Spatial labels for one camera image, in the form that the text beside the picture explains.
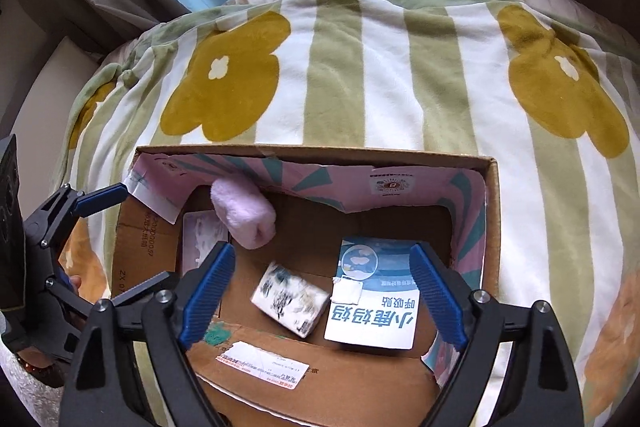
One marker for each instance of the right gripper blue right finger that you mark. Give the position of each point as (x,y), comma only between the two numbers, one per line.
(444,293)

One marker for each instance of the cardboard box pink lining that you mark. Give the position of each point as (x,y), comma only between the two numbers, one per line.
(321,323)

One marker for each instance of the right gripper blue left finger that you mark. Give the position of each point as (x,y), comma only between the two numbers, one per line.
(199,293)

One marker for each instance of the white blue patch box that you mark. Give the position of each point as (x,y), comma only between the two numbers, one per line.
(374,301)

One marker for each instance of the pink towel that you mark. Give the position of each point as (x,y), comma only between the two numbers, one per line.
(241,207)

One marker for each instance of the floral striped green blanket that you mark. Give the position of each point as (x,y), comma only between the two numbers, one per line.
(505,132)

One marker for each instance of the clear floss pick box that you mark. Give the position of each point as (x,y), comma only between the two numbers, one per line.
(201,231)

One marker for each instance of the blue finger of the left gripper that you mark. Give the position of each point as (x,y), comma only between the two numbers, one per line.
(89,204)
(162,280)

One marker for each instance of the person's left hand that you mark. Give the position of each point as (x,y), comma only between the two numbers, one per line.
(76,283)

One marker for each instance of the white floral pattern box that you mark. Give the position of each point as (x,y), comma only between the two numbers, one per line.
(290,300)

